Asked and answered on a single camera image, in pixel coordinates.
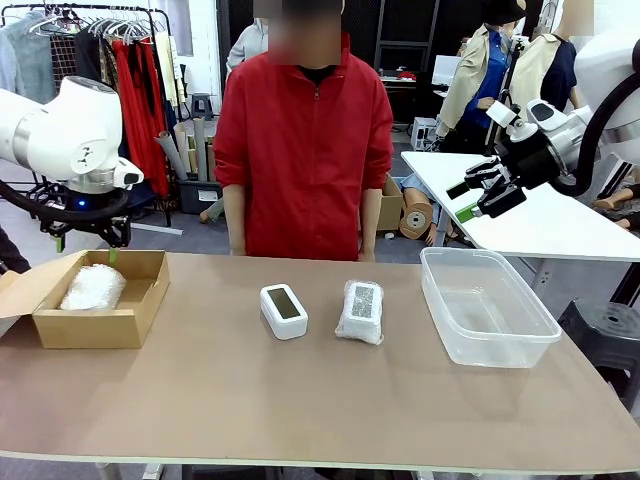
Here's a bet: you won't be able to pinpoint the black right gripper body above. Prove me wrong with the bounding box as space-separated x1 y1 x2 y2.
499 130 564 191

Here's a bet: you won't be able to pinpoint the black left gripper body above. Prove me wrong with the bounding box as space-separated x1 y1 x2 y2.
42 192 130 232

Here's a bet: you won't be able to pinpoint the bubble-wrapped clock white back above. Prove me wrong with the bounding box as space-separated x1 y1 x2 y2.
58 264 127 312

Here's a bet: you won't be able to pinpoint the bubble-wrapped clock grey screen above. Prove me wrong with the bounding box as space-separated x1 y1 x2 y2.
333 278 386 346

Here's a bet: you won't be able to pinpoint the unwrapped white digital clock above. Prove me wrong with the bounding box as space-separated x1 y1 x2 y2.
259 283 309 342

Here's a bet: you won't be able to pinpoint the person's right forearm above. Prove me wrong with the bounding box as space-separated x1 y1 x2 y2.
222 184 247 249

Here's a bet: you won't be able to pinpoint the person's left forearm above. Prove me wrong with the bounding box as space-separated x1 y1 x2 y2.
360 187 384 254

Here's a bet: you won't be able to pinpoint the white floor strip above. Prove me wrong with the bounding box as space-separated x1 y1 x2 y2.
115 221 185 236

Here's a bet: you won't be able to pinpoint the white table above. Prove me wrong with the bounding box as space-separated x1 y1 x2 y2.
401 149 640 264

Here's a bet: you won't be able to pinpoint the dark-sleeved bystander arm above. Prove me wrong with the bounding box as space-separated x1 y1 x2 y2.
0 224 31 275

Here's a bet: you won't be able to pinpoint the white computer case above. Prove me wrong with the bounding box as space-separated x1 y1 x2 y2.
410 116 441 151

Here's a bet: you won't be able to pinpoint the brown paper spool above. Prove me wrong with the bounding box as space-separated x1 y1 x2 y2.
398 187 436 242

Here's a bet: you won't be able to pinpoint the black stand pole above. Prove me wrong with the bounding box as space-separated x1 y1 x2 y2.
487 37 530 156

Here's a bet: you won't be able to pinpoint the brown cardboard box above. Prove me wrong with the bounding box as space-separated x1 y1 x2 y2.
0 248 171 350

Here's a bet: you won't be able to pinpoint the dark grey storage bin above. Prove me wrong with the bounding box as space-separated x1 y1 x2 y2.
177 178 225 215

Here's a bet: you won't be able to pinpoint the bare mannequin legs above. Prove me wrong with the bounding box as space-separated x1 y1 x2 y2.
593 169 640 229

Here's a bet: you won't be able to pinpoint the small brown cardboard carton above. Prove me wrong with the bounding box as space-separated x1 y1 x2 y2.
377 173 405 232

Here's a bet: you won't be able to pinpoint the mannequin beige coat blue shirt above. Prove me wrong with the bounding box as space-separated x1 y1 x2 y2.
437 0 524 151

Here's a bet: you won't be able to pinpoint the mannequin cream vest navy shirt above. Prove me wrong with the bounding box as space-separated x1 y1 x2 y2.
509 0 584 119

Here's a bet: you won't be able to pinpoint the grey paper roll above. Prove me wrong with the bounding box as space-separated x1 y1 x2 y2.
154 130 189 181

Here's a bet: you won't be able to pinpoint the black shelf unit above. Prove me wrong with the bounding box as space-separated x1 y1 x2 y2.
372 0 441 124

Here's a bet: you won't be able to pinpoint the cream paper roll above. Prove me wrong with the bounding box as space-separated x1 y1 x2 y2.
173 123 195 176

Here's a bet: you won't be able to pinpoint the red hanging dress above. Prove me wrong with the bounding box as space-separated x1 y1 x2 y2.
110 38 171 197

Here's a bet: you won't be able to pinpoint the tall grey tube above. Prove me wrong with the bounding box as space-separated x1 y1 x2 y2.
193 117 207 181

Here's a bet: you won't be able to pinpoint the clear plastic container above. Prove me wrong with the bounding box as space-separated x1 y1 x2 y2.
418 246 564 370

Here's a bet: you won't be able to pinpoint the black hanging garment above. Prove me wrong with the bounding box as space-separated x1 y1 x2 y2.
74 29 109 94

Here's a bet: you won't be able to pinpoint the small grey stool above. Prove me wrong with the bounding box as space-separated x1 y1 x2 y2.
190 92 214 121

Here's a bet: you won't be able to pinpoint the light blue fuzzy garment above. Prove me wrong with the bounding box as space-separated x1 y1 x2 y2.
0 10 57 105

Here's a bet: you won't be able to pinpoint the cream hanging garment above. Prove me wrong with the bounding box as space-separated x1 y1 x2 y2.
153 30 180 117

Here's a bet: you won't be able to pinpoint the black plastic stool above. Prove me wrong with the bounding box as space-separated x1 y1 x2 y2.
557 299 640 396

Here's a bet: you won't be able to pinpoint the person in red jacket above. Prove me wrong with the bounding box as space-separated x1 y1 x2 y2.
212 0 396 262

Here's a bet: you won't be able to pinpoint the person in grey hoodie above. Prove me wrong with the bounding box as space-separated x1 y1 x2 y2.
225 17 271 76

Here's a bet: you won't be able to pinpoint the black left arm hose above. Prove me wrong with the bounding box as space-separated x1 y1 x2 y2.
0 178 130 224

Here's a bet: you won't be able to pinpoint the black arm hose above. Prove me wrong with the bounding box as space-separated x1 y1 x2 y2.
0 178 130 224
547 69 640 199

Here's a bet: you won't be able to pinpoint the black right arm hose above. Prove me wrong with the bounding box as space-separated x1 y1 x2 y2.
547 69 640 199

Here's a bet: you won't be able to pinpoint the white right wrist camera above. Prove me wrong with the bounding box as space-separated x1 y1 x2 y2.
485 100 540 145

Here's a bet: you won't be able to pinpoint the wire grid panel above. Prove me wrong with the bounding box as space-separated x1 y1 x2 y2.
51 33 77 96

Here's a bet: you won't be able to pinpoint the white table frame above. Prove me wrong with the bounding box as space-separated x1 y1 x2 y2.
94 462 166 480

